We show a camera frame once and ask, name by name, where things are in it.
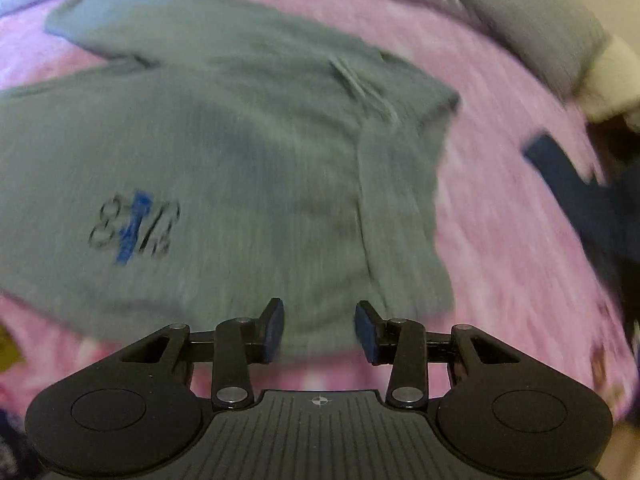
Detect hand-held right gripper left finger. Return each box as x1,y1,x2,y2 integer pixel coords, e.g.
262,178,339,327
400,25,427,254
120,297,286,409

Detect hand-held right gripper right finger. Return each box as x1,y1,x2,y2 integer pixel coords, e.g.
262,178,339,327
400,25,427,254
354,300,523,409

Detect grey sweatpants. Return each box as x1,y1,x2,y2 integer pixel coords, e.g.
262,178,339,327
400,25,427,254
0,0,461,361

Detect pink floral bedsheet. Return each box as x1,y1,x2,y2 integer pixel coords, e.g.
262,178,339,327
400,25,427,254
0,0,636,426

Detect dark blue jeans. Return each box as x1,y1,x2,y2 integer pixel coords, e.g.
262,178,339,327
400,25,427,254
522,132,640,281

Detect yellow object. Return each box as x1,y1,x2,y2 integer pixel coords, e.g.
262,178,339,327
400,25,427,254
0,325,26,373

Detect grey checked pillow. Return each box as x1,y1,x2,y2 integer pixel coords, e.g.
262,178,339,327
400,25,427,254
445,0,608,98

